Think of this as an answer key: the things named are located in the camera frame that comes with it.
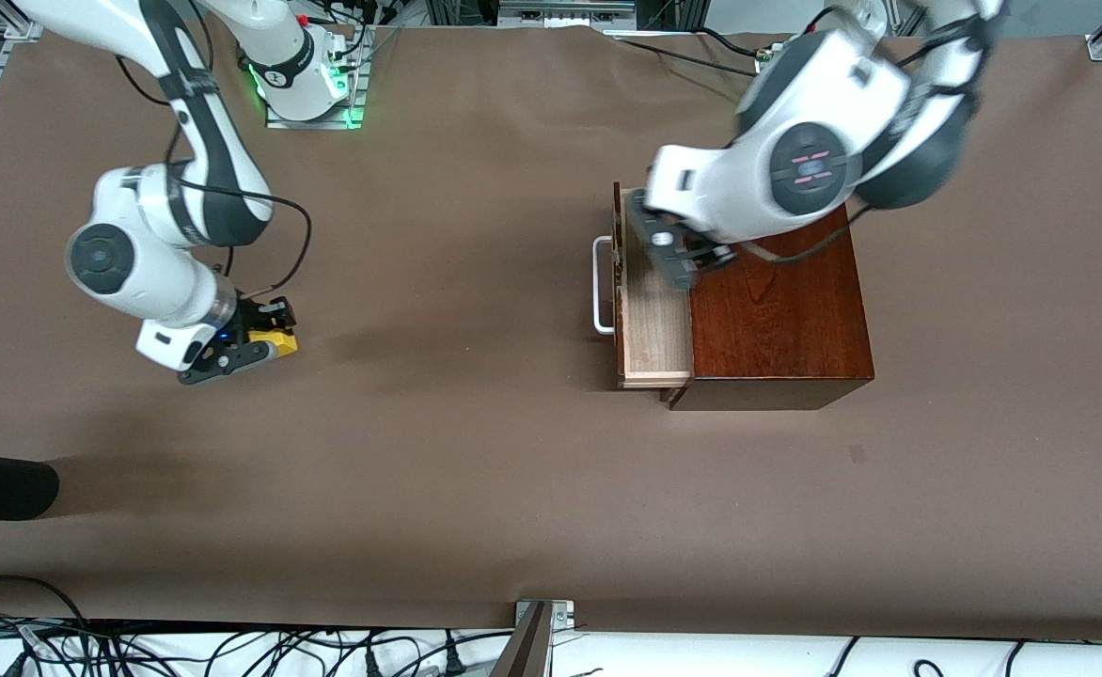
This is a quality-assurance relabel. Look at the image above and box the black cable tangle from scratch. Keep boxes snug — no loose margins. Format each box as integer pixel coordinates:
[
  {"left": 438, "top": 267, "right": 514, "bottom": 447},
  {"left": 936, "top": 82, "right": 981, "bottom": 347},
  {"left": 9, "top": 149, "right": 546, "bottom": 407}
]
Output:
[{"left": 0, "top": 574, "right": 514, "bottom": 677}]

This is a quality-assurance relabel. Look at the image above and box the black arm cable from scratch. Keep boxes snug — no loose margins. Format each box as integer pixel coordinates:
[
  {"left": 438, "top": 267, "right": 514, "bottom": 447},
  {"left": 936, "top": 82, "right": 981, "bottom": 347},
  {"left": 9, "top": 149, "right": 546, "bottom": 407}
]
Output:
[
  {"left": 117, "top": 55, "right": 313, "bottom": 294},
  {"left": 748, "top": 19, "right": 986, "bottom": 265}
]

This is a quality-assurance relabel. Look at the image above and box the black cable on table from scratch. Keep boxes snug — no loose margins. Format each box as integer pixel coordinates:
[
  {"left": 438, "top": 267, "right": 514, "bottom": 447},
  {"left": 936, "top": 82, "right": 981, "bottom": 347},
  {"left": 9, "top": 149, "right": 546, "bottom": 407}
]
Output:
[{"left": 607, "top": 26, "right": 770, "bottom": 78}]

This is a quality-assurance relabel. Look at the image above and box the grey metal box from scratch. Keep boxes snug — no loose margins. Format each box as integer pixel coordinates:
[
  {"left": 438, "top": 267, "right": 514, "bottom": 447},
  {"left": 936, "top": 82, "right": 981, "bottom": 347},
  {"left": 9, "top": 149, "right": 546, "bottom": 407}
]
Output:
[{"left": 497, "top": 0, "right": 638, "bottom": 27}]

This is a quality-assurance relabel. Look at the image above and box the grey metal beam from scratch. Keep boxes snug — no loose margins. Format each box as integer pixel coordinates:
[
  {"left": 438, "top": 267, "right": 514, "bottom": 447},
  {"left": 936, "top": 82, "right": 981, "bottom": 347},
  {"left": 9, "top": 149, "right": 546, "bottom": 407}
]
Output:
[{"left": 487, "top": 604, "right": 553, "bottom": 677}]

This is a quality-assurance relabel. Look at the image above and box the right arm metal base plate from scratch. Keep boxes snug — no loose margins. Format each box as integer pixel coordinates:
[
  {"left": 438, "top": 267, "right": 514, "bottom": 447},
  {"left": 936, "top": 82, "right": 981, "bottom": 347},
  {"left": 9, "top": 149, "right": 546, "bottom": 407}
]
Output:
[{"left": 264, "top": 26, "right": 367, "bottom": 131}]

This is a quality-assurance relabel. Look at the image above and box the silver metal bracket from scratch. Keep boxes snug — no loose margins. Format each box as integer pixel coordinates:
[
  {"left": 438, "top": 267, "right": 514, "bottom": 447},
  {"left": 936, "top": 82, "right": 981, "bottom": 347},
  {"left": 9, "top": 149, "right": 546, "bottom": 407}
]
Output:
[{"left": 515, "top": 599, "right": 575, "bottom": 633}]

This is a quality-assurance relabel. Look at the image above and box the dark brown wooden cabinet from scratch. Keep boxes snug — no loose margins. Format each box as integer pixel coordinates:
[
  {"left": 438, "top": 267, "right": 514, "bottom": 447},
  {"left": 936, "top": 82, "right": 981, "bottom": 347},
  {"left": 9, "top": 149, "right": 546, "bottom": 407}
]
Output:
[{"left": 669, "top": 169, "right": 876, "bottom": 412}]

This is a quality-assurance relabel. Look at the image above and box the yellow cube block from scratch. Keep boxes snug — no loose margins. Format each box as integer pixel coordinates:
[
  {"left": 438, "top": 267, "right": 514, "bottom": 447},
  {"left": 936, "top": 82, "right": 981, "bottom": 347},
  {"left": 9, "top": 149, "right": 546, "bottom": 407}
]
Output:
[{"left": 248, "top": 323, "right": 299, "bottom": 361}]

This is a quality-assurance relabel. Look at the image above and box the brown table cover sheet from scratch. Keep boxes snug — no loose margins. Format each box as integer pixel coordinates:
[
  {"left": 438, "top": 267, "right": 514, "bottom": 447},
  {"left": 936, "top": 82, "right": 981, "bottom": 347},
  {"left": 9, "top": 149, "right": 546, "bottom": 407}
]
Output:
[{"left": 0, "top": 24, "right": 1102, "bottom": 642}]

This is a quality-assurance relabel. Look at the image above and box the black cylinder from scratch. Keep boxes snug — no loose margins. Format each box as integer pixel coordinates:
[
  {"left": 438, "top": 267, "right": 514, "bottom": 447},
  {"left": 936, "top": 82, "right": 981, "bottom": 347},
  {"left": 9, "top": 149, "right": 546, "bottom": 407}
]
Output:
[{"left": 0, "top": 449, "right": 60, "bottom": 521}]

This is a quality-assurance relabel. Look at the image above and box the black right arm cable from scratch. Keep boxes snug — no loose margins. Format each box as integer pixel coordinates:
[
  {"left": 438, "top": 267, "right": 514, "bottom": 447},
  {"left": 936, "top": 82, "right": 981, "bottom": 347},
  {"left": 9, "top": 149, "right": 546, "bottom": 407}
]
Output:
[{"left": 117, "top": 55, "right": 313, "bottom": 294}]

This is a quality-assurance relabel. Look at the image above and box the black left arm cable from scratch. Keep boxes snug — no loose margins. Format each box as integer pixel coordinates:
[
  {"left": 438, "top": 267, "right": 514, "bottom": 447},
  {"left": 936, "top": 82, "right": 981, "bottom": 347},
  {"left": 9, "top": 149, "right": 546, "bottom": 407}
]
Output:
[{"left": 748, "top": 19, "right": 986, "bottom": 265}]

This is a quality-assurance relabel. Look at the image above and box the wooden drawer with white handle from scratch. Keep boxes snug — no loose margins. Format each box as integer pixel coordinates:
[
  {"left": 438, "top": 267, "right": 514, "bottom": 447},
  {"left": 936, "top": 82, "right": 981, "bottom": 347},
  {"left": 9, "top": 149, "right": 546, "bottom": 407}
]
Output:
[{"left": 591, "top": 182, "right": 696, "bottom": 391}]

